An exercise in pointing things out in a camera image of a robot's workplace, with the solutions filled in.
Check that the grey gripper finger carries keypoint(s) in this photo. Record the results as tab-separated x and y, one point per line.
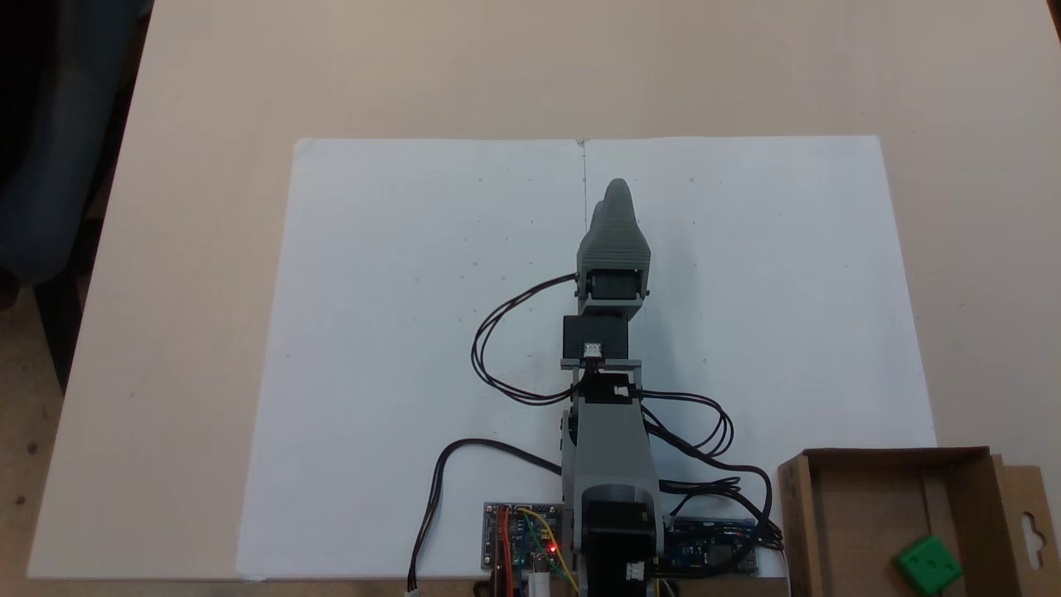
620	211
595	222

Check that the green dice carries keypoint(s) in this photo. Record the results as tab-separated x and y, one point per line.
928	565

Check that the white paper sheet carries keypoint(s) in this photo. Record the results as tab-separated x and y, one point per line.
373	249
787	249

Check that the circuit board with red LED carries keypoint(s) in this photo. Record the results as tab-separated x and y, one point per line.
518	539

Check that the blue circuit board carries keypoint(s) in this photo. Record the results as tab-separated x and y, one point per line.
713	547

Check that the white USB plug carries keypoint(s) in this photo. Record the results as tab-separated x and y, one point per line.
539	584

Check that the brown cardboard box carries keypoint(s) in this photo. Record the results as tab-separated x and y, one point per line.
862	514

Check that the dark blue chair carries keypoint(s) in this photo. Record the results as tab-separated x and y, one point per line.
58	166

